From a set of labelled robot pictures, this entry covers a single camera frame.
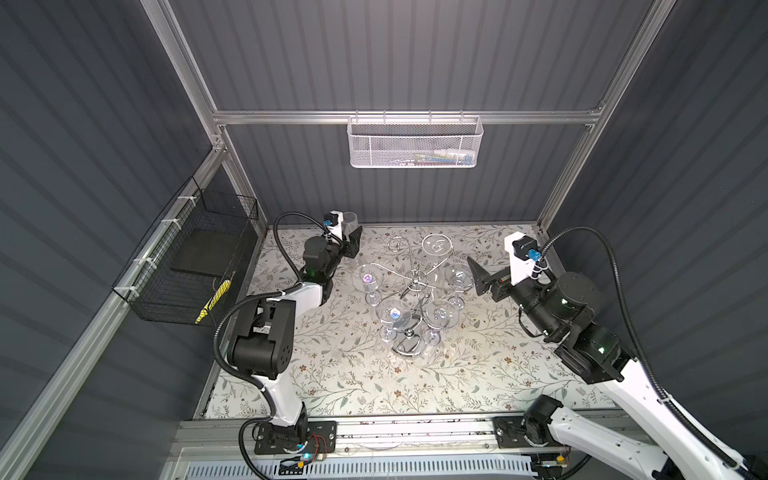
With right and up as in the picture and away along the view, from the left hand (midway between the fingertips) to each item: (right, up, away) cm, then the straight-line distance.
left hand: (351, 224), depth 90 cm
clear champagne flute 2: (+14, -6, +26) cm, 30 cm away
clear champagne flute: (-1, 0, -1) cm, 1 cm away
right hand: (+33, -8, -29) cm, 45 cm away
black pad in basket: (-35, -8, -15) cm, 39 cm away
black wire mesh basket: (-40, +3, -12) cm, 42 cm away
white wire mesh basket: (+22, +38, +34) cm, 56 cm away
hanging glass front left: (+13, -21, -30) cm, 39 cm away
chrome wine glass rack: (+17, -36, -1) cm, 40 cm away
